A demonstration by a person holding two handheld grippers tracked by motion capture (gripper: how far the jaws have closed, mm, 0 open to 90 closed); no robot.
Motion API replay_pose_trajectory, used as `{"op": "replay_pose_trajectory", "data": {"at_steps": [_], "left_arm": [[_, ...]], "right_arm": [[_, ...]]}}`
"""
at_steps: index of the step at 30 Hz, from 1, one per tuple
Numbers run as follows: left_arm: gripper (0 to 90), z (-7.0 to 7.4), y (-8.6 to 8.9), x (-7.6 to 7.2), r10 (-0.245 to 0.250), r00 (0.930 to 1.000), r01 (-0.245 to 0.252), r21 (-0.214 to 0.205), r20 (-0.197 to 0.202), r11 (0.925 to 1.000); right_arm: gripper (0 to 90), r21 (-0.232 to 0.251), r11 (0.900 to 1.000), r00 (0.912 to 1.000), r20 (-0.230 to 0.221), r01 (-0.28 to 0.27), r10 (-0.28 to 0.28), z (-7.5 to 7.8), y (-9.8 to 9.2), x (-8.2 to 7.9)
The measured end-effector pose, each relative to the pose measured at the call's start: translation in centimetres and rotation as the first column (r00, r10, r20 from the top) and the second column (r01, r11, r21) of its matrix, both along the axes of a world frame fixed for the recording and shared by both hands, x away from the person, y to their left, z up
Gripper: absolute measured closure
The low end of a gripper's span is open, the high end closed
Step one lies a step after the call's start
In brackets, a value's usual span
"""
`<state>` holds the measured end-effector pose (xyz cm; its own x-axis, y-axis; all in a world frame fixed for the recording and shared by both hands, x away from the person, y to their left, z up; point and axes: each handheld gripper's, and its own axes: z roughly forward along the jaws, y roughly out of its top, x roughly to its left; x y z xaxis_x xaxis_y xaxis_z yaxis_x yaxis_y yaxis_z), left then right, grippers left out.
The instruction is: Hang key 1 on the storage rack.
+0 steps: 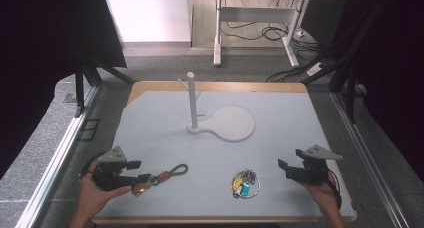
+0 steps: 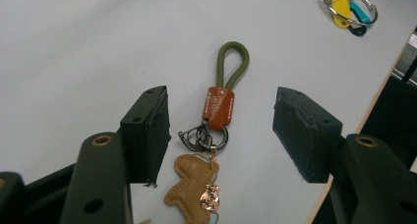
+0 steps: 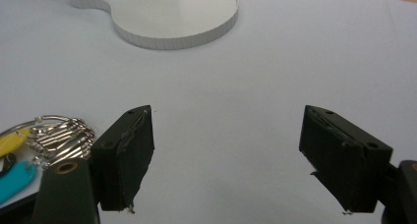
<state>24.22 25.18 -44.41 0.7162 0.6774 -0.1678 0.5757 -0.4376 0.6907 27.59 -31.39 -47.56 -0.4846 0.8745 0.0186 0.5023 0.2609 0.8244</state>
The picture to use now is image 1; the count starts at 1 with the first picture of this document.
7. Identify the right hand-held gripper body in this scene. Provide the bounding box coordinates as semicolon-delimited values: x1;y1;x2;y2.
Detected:
284;144;344;185

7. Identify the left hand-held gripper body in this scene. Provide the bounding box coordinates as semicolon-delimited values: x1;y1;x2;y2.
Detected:
91;145;139;192

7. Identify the brown leather strap keychain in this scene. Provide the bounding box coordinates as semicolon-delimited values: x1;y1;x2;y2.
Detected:
131;163;189;197

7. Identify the silver ring key bunch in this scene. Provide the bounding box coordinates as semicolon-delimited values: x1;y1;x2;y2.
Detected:
229;168;262;200

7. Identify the white key stand with pegs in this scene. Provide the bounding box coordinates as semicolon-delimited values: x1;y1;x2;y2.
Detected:
177;71;256;143

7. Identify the person's right hand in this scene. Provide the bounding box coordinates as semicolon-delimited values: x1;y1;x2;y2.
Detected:
294;171;343;208

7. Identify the person's left hand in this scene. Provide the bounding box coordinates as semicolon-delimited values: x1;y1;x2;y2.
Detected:
79;161;133;216

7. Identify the black metal stand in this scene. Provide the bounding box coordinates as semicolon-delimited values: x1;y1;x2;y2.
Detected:
74;54;136;118
299;21;368;124

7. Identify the white power strip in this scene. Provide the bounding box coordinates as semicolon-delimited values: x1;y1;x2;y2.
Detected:
306;62;326;77

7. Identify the black curtain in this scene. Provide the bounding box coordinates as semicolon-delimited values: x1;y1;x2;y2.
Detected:
333;0;424;183
0;0;128;180

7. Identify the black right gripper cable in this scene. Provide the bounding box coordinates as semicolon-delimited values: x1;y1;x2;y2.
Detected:
327;167;344;211

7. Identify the aluminium frame rail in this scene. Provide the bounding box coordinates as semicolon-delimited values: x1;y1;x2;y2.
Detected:
331;91;402;228
14;86;101;228

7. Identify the black floor cable bundle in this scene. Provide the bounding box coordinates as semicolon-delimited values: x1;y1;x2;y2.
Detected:
219;20;332;84

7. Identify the white metal desk frame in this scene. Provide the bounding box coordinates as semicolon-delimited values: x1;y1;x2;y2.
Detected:
213;0;306;68

